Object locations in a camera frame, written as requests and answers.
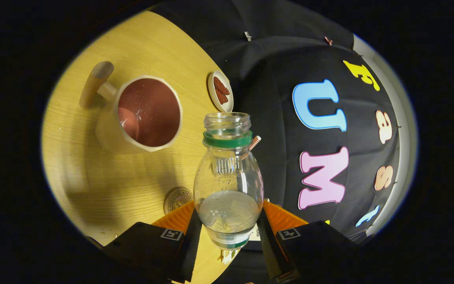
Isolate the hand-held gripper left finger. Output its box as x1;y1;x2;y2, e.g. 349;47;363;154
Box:
87;200;203;284

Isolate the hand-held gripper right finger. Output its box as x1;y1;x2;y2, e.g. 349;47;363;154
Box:
256;199;369;284

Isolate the clear plastic juice bottle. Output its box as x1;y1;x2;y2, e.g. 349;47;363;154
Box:
194;112;265;250

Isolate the round cork coaster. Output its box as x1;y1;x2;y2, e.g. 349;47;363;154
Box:
163;187;194;215

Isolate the beige cup with handle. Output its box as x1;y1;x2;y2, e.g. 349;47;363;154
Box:
79;61;183;154

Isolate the wooden table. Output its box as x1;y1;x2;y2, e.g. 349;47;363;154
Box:
41;11;251;284

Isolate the black backdrop cloth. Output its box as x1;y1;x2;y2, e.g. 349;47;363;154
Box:
148;0;403;284

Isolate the small white round plate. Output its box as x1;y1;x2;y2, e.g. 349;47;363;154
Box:
208;70;234;113

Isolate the wire mesh holder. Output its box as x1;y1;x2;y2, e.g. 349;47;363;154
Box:
215;156;248;176

